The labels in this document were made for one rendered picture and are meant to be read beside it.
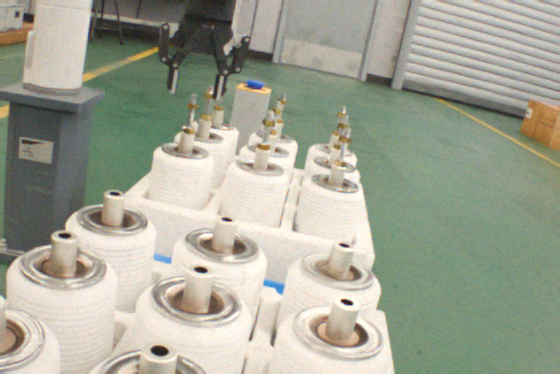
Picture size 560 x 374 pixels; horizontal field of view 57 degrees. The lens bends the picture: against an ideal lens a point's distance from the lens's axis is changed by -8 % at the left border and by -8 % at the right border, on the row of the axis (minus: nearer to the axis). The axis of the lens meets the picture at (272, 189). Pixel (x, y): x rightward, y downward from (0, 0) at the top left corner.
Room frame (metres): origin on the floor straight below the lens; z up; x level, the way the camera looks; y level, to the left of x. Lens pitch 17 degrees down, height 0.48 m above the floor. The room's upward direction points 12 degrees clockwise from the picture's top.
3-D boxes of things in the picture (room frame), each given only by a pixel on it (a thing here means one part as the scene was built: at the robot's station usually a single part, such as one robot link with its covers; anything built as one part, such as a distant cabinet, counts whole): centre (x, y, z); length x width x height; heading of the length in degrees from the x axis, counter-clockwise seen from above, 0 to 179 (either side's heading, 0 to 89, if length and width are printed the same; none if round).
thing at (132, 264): (0.52, 0.16, 0.16); 0.10 x 0.10 x 0.18
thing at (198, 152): (0.83, 0.15, 0.25); 0.08 x 0.08 x 0.01
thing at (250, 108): (1.24, 0.09, 0.16); 0.07 x 0.07 x 0.31; 88
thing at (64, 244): (0.40, 0.16, 0.26); 0.02 x 0.02 x 0.03
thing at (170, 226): (0.95, 0.02, 0.09); 0.39 x 0.39 x 0.18; 88
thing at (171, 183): (0.83, 0.15, 0.16); 0.10 x 0.10 x 0.18
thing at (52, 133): (0.88, 0.40, 0.15); 0.15 x 0.15 x 0.30; 5
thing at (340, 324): (0.39, -0.08, 0.26); 0.02 x 0.02 x 0.03
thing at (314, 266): (0.51, -0.08, 0.25); 0.08 x 0.08 x 0.01
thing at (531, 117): (4.44, -2.13, 0.15); 0.30 x 0.24 x 0.30; 93
